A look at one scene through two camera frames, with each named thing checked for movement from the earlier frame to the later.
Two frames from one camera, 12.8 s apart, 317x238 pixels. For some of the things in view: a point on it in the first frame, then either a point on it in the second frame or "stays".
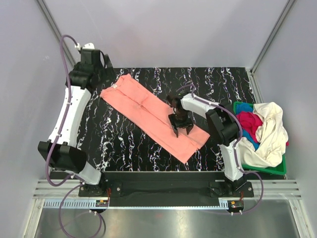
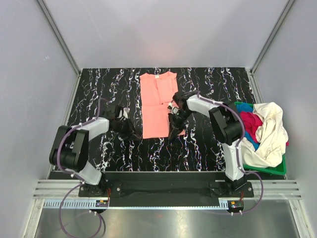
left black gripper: (108, 74) -> (131, 129)
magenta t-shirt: (249, 122) stays
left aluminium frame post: (47, 13) stays
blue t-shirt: (246, 107) stays
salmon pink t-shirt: (148, 114) -> (157, 91)
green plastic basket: (280, 168) stays
